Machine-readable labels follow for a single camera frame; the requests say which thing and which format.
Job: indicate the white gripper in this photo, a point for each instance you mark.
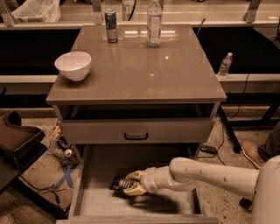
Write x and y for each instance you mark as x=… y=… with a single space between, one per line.
x=149 y=178

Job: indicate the black rxbar chocolate packet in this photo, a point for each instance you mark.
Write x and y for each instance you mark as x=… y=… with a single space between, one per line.
x=121 y=183

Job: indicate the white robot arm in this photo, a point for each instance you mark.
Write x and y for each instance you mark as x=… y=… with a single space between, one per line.
x=262 y=185

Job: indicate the open grey middle drawer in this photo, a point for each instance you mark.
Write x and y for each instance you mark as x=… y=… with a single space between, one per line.
x=95 y=203

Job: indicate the grey drawer cabinet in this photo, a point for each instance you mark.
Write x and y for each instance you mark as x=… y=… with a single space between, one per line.
x=130 y=80

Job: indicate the blue tape cross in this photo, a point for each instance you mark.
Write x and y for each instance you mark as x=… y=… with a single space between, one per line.
x=66 y=178

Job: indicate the black power adapter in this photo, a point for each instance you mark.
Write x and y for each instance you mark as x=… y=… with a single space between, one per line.
x=209 y=149

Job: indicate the black table leg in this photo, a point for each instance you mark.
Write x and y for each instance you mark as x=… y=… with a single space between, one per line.
x=232 y=136

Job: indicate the black chair caster leg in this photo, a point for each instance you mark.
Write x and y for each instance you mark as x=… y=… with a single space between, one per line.
x=246 y=204

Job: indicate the tan shoe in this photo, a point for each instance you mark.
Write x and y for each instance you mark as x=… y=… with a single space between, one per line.
x=250 y=151

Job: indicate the black side table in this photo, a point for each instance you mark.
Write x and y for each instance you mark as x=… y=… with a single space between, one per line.
x=9 y=177

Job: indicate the dark brown tray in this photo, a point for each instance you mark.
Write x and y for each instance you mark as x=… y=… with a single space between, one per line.
x=17 y=140

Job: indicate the white ceramic bowl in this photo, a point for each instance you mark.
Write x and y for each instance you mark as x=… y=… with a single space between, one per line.
x=74 y=66

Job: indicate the dark trouser leg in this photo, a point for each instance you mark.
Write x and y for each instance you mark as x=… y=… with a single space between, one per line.
x=271 y=148

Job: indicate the small water bottle on ledge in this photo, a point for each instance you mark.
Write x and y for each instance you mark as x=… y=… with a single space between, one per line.
x=225 y=65

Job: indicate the red bull can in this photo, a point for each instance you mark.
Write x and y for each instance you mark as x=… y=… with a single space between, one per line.
x=111 y=25

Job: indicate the clear water bottle on cabinet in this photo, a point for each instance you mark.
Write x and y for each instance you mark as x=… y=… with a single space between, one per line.
x=154 y=23

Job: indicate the white plastic bag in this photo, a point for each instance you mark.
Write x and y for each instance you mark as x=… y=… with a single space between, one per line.
x=38 y=11

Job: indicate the closed drawer with black handle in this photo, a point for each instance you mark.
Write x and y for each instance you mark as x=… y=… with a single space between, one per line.
x=139 y=131

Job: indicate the wire basket with cans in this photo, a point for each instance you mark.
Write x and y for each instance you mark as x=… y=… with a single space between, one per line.
x=60 y=149

